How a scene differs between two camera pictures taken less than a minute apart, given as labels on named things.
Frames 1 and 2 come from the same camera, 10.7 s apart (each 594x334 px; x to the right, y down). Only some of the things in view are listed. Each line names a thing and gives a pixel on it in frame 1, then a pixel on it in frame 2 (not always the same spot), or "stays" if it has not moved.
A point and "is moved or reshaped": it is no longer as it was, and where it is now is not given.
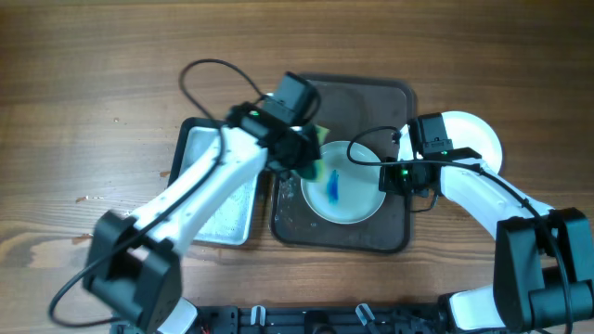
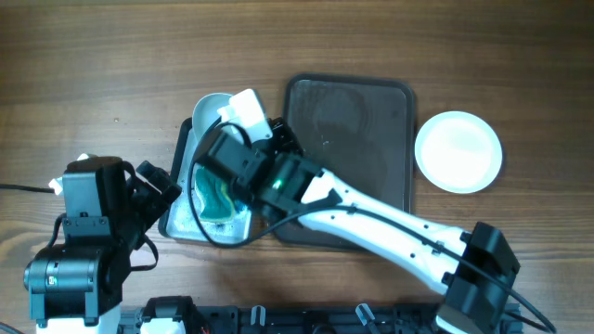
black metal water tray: (234, 221) stays
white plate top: (344, 193) -> (205, 111)
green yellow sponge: (317, 167) is moved or reshaped
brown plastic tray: (348, 105) stays
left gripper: (311, 150) -> (156, 203)
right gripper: (389, 184) -> (283, 135)
